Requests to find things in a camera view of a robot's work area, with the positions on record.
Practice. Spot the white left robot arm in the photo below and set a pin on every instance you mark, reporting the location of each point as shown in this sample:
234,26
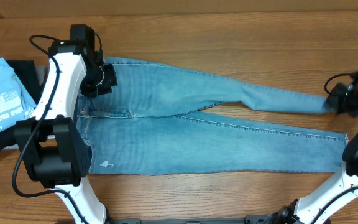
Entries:
53,157

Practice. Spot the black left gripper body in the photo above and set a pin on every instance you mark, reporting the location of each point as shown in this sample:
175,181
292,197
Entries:
100,80

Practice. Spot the light blue printed t-shirt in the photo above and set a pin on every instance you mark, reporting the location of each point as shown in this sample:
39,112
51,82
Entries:
15,102

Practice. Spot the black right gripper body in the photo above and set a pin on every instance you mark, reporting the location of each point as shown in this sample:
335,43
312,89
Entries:
336,101

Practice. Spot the grey folded garment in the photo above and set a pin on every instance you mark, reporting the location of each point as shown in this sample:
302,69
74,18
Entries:
41,73

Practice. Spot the black folded garment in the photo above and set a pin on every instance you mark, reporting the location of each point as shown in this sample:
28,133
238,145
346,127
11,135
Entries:
25,70

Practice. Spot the blue denim jeans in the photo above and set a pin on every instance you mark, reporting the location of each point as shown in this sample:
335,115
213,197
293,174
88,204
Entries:
154,122

